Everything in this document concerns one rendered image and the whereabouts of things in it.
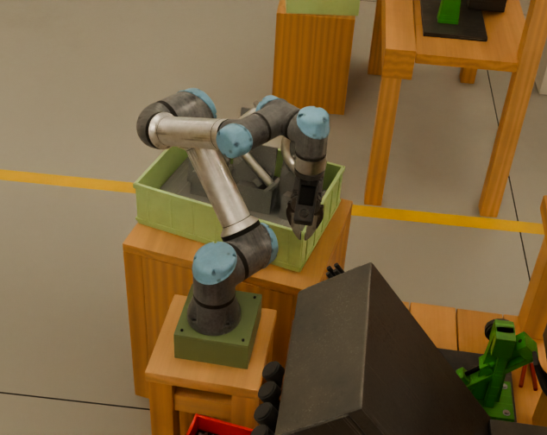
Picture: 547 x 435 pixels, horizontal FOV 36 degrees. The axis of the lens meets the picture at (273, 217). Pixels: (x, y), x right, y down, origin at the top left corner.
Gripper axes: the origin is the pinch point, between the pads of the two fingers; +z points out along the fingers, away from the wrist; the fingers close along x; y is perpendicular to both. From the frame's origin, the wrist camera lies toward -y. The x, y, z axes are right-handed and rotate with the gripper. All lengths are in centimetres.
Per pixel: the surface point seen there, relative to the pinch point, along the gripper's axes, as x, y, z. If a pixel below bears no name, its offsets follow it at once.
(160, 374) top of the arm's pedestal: 35, -13, 44
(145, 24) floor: 142, 364, 129
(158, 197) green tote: 52, 55, 36
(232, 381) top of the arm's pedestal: 15.1, -12.0, 44.3
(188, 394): 28, -10, 55
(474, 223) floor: -77, 183, 129
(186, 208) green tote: 42, 52, 37
